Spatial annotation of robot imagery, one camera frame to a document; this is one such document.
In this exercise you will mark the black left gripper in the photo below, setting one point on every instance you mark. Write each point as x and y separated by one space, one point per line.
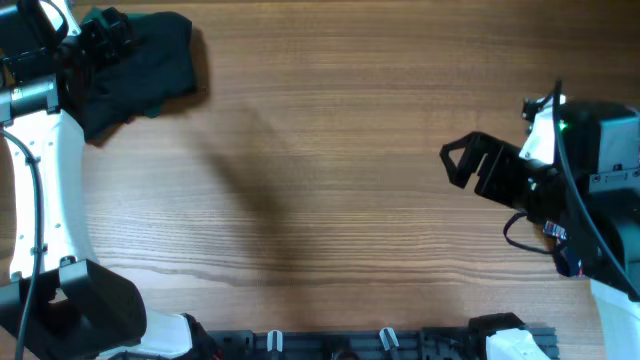
97 34

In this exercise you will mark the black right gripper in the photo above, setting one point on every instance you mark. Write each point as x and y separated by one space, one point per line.
499 157

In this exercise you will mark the green cloth bag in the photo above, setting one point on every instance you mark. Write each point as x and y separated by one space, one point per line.
95 13

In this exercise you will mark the black garment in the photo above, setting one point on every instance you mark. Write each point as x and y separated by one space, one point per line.
160 68

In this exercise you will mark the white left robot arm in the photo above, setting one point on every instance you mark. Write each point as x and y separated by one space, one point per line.
62 84

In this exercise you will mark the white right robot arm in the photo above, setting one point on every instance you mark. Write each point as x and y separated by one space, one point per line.
577 175

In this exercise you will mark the plaid checkered cloth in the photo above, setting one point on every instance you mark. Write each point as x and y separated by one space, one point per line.
567 263

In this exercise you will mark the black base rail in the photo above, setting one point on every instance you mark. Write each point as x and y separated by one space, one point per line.
428 343

